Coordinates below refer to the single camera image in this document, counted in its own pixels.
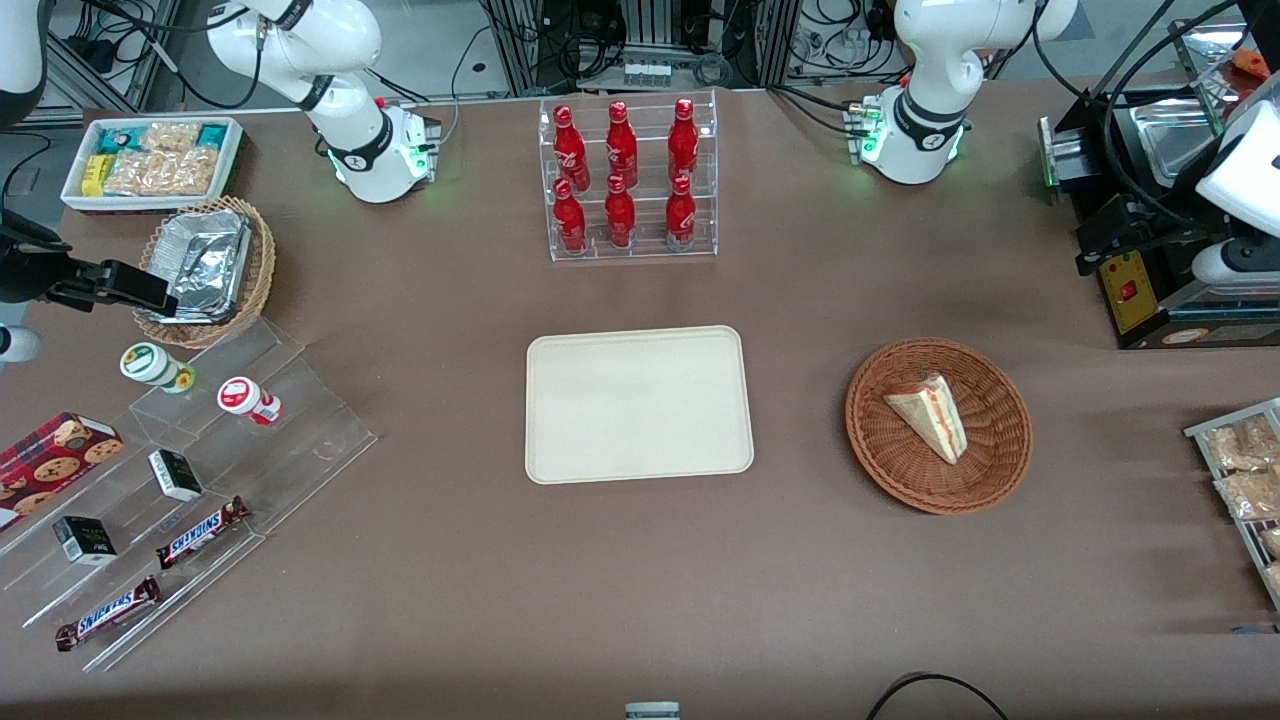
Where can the steel food pan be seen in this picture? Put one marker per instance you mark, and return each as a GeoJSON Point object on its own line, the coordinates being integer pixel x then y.
{"type": "Point", "coordinates": [1170, 140]}

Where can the teal snack packet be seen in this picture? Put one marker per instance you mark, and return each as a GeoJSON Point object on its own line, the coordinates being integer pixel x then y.
{"type": "Point", "coordinates": [122, 138]}
{"type": "Point", "coordinates": [212, 135]}

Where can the black hot food warmer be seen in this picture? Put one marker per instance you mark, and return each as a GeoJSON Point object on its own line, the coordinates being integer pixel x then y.
{"type": "Point", "coordinates": [1140, 300]}

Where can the red cola bottle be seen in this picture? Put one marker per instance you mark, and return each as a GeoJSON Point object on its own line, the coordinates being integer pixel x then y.
{"type": "Point", "coordinates": [620, 220]}
{"type": "Point", "coordinates": [570, 225]}
{"type": "Point", "coordinates": [680, 218]}
{"type": "Point", "coordinates": [683, 140]}
{"type": "Point", "coordinates": [571, 150]}
{"type": "Point", "coordinates": [621, 145]}

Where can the clear acrylic bottle rack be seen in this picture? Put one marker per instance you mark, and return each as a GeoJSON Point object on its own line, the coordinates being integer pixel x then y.
{"type": "Point", "coordinates": [650, 255]}

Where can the clear bag of crackers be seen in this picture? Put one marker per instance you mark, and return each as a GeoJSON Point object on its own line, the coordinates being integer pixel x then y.
{"type": "Point", "coordinates": [172, 135]}
{"type": "Point", "coordinates": [165, 172]}

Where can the triangular sandwich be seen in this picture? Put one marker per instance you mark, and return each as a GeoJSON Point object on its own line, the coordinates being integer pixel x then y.
{"type": "Point", "coordinates": [930, 410]}

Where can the white power strip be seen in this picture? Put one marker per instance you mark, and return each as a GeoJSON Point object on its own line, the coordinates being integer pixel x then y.
{"type": "Point", "coordinates": [647, 72]}

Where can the beige rectangular serving tray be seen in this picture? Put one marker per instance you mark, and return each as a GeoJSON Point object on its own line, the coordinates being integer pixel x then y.
{"type": "Point", "coordinates": [640, 405]}

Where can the white rectangular snack bin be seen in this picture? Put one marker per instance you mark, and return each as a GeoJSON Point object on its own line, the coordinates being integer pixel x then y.
{"type": "Point", "coordinates": [232, 150]}

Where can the green lid yogurt cup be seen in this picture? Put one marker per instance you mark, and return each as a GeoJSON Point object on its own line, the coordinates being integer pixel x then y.
{"type": "Point", "coordinates": [150, 364]}

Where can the small black carton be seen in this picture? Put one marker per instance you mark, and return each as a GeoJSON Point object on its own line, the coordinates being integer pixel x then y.
{"type": "Point", "coordinates": [175, 474]}
{"type": "Point", "coordinates": [85, 540]}

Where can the clear bag of snacks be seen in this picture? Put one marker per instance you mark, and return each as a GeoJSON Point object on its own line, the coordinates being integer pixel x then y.
{"type": "Point", "coordinates": [1250, 495]}
{"type": "Point", "coordinates": [1245, 445]}

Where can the brown round wicker basket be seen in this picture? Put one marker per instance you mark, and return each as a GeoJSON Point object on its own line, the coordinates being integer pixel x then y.
{"type": "Point", "coordinates": [900, 475]}

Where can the grey device edge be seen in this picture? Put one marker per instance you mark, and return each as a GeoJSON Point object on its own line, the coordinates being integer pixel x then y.
{"type": "Point", "coordinates": [652, 711]}

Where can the aluminium equipment frame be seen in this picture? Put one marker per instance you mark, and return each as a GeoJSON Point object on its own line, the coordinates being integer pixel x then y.
{"type": "Point", "coordinates": [520, 40]}

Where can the clear acrylic step display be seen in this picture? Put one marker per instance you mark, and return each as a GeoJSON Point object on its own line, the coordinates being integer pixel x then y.
{"type": "Point", "coordinates": [300, 440]}

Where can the tan wicker basket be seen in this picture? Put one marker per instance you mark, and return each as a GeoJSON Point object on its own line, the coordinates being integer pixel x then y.
{"type": "Point", "coordinates": [262, 270]}

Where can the Snickers chocolate bar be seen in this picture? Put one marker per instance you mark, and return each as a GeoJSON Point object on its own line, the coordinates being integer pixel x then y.
{"type": "Point", "coordinates": [108, 613]}
{"type": "Point", "coordinates": [200, 533]}

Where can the red lid yogurt cup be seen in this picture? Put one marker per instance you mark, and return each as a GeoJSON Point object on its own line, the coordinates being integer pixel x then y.
{"type": "Point", "coordinates": [242, 396]}

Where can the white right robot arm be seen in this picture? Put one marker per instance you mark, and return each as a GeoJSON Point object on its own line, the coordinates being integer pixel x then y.
{"type": "Point", "coordinates": [350, 40]}

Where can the yellow snack packet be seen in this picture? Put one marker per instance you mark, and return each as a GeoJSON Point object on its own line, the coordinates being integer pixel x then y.
{"type": "Point", "coordinates": [95, 175]}

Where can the aluminium foil container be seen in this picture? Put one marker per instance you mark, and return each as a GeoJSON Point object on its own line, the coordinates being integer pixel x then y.
{"type": "Point", "coordinates": [205, 265]}

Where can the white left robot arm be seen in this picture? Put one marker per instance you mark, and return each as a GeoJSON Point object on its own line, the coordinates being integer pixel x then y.
{"type": "Point", "coordinates": [930, 60]}

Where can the red tartan cookie box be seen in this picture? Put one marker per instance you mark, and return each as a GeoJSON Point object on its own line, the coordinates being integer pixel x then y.
{"type": "Point", "coordinates": [50, 465]}

